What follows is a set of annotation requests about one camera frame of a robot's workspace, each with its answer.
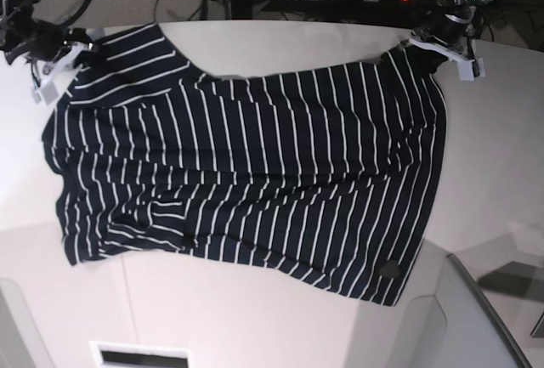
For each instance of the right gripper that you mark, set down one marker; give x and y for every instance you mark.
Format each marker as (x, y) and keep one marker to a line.
(44, 41)

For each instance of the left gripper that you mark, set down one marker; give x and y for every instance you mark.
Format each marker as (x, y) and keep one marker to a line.
(442, 30)

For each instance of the navy white striped t-shirt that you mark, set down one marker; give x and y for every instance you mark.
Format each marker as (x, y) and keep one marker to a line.
(326, 175)

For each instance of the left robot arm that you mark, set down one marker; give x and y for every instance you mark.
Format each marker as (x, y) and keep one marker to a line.
(474, 30)

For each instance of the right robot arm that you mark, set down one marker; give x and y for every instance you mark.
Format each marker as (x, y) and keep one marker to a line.
(14, 9)

